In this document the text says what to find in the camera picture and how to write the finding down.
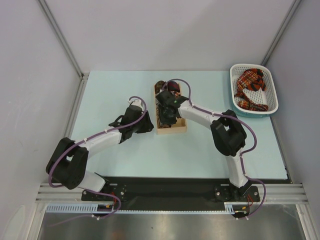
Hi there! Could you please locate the brown floral tie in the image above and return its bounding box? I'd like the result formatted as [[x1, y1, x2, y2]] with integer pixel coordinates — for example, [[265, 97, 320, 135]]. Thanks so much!
[[159, 124, 172, 129]]

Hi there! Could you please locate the wooden compartment box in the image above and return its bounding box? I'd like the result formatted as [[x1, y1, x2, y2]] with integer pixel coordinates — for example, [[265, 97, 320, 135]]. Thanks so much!
[[154, 90, 187, 135]]

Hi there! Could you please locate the red plaid tie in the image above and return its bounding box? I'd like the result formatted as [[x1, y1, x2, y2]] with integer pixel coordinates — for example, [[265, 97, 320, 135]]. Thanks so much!
[[234, 68, 269, 112]]

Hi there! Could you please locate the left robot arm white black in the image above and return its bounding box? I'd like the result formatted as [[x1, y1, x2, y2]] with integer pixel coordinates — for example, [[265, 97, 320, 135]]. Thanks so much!
[[45, 101, 154, 200]]

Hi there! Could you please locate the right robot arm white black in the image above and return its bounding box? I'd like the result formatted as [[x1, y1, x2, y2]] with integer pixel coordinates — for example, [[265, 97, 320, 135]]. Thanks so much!
[[155, 90, 251, 201]]

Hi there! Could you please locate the rolled dark red tie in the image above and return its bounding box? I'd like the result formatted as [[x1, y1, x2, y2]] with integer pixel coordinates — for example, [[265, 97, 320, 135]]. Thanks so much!
[[166, 81, 180, 93]]

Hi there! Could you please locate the rolled camouflage tie top left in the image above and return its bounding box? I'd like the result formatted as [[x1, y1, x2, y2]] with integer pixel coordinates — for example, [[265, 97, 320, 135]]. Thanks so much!
[[154, 80, 166, 94]]

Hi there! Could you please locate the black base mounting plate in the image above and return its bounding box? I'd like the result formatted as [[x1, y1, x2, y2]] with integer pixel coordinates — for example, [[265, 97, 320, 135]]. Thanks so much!
[[81, 177, 264, 212]]

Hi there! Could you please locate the red navy striped tie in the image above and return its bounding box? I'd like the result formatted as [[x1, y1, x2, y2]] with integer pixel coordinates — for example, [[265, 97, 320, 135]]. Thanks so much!
[[248, 75, 267, 92]]

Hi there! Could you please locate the white teal plastic basket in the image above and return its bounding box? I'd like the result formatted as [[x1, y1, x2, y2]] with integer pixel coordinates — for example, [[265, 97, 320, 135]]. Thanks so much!
[[229, 63, 279, 118]]

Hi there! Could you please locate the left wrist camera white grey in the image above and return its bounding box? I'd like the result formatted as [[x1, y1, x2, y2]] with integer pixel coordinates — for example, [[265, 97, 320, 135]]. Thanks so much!
[[128, 97, 144, 109]]

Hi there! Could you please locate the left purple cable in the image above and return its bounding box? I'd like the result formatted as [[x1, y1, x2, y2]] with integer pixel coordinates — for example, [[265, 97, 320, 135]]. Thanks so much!
[[47, 96, 148, 227]]

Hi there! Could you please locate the purple cable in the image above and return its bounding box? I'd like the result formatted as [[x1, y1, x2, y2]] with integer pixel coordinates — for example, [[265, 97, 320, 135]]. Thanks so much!
[[47, 96, 148, 227], [161, 78, 266, 221]]

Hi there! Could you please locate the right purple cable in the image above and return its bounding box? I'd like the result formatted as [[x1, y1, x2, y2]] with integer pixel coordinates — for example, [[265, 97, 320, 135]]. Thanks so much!
[[161, 78, 266, 221]]

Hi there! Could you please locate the left aluminium side rail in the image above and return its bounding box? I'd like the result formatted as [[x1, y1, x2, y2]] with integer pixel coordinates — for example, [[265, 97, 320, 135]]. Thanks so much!
[[63, 72, 90, 138]]

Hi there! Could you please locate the left aluminium corner post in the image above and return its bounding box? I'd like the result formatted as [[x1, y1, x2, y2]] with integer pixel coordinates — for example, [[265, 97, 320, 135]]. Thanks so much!
[[36, 0, 84, 79]]

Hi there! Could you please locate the aluminium corner post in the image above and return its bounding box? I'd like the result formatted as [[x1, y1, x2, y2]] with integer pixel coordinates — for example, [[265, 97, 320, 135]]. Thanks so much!
[[260, 0, 304, 67], [36, 0, 84, 79]]

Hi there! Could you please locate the white slotted cable duct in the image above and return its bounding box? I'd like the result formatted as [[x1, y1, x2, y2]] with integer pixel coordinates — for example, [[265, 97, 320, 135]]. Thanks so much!
[[45, 203, 237, 215]]

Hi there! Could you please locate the aluminium front rail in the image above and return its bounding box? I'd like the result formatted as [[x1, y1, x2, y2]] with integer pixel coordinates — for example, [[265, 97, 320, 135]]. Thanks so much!
[[35, 183, 309, 205]]

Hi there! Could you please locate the right aluminium corner post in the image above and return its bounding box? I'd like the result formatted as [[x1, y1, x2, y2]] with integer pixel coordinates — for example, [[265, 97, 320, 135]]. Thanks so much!
[[260, 0, 304, 67]]

